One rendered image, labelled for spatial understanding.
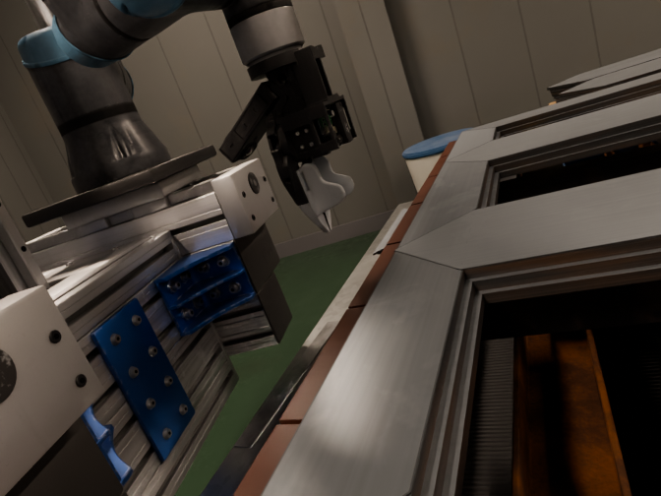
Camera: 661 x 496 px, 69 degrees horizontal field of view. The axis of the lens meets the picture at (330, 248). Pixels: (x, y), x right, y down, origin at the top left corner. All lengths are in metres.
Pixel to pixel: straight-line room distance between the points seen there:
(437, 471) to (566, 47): 3.48
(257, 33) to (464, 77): 3.06
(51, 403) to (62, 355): 0.03
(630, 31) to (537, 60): 0.55
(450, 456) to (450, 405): 0.03
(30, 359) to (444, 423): 0.26
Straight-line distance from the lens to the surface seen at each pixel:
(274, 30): 0.55
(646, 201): 0.56
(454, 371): 0.36
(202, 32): 3.85
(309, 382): 0.43
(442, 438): 0.31
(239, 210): 0.69
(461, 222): 0.61
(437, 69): 3.55
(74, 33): 0.62
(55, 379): 0.37
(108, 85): 0.80
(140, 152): 0.77
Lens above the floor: 1.04
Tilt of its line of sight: 16 degrees down
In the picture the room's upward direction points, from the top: 20 degrees counter-clockwise
